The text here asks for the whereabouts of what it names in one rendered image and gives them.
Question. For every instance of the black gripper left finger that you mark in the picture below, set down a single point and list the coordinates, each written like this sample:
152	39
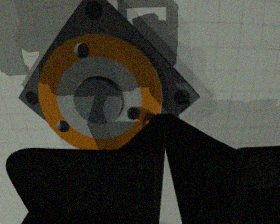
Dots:
124	181

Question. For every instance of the orange and grey round plate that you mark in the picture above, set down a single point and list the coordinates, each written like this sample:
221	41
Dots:
110	57

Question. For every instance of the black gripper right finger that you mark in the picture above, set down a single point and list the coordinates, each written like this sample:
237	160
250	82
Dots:
213	182

